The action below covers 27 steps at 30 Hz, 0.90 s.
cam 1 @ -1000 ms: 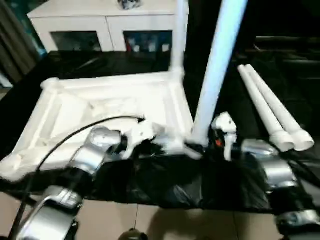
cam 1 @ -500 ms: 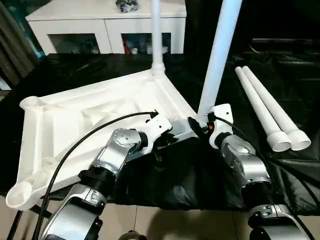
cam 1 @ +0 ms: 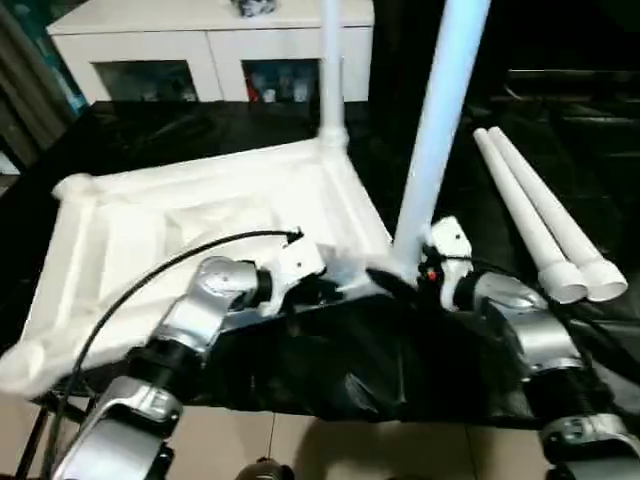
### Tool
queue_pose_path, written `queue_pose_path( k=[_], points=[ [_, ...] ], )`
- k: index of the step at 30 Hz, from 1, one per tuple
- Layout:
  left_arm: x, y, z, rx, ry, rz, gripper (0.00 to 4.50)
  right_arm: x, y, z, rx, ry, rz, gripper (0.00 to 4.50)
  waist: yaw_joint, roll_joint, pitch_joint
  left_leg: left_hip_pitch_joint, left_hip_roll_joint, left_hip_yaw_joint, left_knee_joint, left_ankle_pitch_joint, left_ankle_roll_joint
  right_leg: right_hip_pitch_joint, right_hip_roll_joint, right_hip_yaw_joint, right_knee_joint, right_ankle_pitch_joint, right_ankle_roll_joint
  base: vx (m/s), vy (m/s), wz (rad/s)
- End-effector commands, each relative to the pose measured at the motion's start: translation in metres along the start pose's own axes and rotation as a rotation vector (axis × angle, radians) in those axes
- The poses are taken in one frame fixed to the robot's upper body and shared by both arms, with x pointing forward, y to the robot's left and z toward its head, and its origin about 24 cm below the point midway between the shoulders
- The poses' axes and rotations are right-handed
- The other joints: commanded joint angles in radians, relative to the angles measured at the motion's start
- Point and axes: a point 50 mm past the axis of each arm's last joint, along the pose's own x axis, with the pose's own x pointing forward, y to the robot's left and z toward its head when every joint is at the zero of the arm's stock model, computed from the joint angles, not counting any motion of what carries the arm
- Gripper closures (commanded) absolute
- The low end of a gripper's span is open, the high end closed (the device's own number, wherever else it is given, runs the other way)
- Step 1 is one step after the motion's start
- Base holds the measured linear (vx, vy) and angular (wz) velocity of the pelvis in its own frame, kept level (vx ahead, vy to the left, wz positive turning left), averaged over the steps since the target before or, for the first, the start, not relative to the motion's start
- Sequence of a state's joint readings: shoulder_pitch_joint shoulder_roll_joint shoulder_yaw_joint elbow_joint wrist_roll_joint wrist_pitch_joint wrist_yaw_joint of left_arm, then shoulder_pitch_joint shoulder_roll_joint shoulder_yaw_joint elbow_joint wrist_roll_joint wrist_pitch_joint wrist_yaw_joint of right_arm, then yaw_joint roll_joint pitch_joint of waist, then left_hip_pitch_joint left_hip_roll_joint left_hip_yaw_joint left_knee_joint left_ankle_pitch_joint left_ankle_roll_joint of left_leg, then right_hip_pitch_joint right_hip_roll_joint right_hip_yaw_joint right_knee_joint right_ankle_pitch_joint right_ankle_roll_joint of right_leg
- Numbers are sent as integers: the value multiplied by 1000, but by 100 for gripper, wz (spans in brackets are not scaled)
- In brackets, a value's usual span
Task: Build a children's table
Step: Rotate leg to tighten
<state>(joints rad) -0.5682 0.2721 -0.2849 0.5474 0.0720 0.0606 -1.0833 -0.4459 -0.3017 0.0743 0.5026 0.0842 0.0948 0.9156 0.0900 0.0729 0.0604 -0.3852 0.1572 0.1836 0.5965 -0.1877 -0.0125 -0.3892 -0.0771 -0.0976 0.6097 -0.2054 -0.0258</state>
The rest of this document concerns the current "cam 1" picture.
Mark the white plastic table leg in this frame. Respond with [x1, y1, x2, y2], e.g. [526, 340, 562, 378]
[391, 0, 495, 282]
[487, 125, 630, 304]
[318, 0, 350, 152]
[472, 128, 590, 307]

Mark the white upturned plastic table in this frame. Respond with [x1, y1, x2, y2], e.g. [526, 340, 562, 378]
[0, 138, 397, 402]

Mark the black glossy mat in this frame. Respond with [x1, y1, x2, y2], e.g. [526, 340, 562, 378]
[0, 97, 640, 431]

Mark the black left robot foot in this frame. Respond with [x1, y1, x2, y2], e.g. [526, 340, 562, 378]
[238, 456, 297, 480]

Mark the black glossy tv stand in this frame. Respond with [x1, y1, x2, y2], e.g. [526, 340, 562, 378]
[503, 68, 640, 122]

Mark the white glass-door cabinet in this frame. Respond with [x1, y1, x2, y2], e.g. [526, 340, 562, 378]
[46, 0, 377, 105]

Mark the grey curtain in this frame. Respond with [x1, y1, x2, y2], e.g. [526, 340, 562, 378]
[0, 4, 90, 174]

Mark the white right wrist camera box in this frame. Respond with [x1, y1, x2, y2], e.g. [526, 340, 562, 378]
[423, 214, 475, 312]

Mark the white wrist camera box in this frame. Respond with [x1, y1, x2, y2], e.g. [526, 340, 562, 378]
[423, 214, 475, 312]
[258, 233, 327, 317]

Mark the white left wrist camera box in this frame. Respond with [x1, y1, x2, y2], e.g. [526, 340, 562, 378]
[258, 233, 327, 317]

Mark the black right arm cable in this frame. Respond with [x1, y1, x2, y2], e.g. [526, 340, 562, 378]
[469, 257, 640, 381]

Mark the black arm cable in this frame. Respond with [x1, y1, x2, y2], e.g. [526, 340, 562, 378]
[43, 226, 305, 480]
[469, 257, 640, 381]

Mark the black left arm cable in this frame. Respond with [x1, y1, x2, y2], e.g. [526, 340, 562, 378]
[43, 226, 305, 480]

